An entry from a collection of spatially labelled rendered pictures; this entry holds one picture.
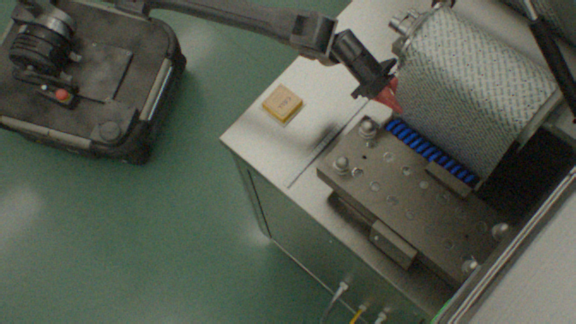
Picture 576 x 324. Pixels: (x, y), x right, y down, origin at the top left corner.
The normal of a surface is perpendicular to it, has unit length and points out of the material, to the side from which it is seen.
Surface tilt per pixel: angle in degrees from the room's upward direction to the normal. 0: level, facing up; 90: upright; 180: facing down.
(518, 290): 0
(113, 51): 0
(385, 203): 0
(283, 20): 14
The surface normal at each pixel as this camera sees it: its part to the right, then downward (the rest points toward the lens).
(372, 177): -0.05, -0.36
